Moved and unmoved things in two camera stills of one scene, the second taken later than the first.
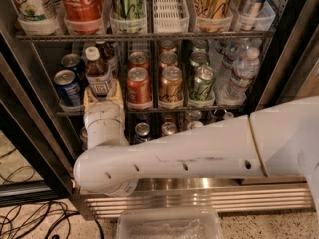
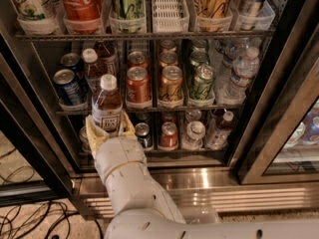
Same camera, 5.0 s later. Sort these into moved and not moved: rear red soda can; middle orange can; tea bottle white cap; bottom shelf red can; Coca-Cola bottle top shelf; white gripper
Moved: white gripper; tea bottle white cap
Not moved: Coca-Cola bottle top shelf; middle orange can; rear red soda can; bottom shelf red can
